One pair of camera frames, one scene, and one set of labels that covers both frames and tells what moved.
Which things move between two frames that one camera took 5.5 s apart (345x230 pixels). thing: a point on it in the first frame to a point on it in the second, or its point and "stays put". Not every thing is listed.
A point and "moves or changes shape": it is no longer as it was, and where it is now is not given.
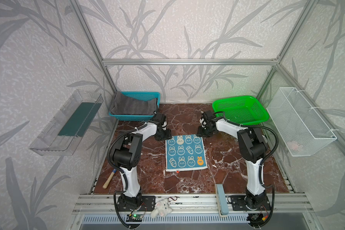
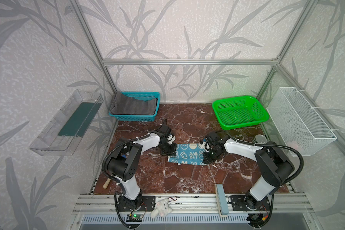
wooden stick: (114, 170) stays put
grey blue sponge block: (222, 200) stays put
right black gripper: (206, 132) to (209, 155)
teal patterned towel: (185, 152) moves or changes shape
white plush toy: (162, 208) stays put
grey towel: (122, 104) stays put
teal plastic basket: (141, 96) stays put
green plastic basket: (244, 110) stays put
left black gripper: (163, 134) to (167, 148)
